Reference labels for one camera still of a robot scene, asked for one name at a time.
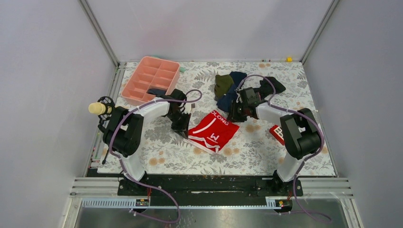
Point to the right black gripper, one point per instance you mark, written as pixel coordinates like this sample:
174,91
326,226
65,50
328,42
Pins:
233,116

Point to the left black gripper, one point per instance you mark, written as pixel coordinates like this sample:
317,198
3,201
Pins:
183,128

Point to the red underwear white trim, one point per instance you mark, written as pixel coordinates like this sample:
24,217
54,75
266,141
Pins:
212,133

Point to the pink divided organizer tray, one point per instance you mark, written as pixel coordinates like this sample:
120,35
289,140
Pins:
151,73

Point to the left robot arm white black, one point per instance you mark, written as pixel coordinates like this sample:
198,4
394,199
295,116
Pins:
122,128

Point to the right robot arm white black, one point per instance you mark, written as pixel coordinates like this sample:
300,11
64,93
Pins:
301,134

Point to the navy blue underwear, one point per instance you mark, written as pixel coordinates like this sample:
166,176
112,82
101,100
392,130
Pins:
224,103

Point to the black underwear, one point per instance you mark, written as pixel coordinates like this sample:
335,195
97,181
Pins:
270,85

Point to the olive green underwear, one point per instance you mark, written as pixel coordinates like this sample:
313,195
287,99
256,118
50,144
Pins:
222,85

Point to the dark rolled underwear in tray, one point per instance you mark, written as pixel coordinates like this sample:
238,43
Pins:
156,92

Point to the red white grid block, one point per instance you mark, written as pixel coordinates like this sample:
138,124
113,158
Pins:
276,132

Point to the floral patterned table mat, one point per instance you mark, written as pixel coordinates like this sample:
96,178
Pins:
252,150

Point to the microphone with foam cover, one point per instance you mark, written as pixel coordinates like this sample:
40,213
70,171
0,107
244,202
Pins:
103,108

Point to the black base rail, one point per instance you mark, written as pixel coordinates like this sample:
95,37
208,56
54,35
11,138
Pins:
208,190

